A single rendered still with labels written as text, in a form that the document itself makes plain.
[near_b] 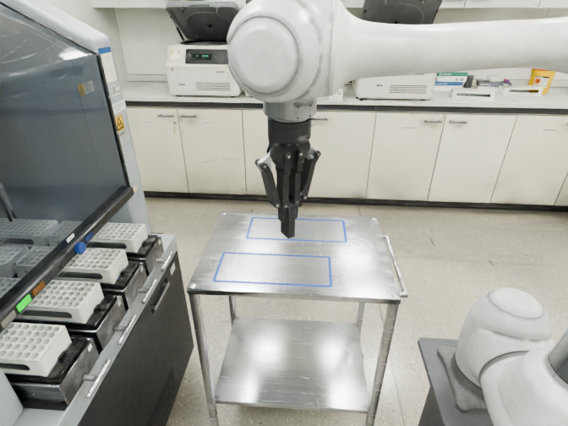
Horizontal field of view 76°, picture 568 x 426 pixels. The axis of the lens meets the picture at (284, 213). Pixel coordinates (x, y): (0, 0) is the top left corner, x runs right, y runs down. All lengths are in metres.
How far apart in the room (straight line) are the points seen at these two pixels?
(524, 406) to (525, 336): 0.16
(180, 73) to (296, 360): 2.23
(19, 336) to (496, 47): 1.06
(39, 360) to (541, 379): 0.96
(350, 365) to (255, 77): 1.34
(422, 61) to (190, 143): 2.77
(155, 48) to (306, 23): 3.37
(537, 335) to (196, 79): 2.64
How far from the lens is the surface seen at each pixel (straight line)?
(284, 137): 0.61
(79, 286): 1.14
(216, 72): 2.94
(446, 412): 1.03
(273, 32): 0.38
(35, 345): 1.02
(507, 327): 0.90
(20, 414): 1.09
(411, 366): 2.01
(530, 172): 3.51
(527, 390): 0.79
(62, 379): 1.01
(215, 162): 3.14
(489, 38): 0.56
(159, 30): 3.70
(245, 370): 1.56
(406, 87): 2.96
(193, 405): 1.85
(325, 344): 1.64
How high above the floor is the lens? 1.52
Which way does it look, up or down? 30 degrees down
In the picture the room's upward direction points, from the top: straight up
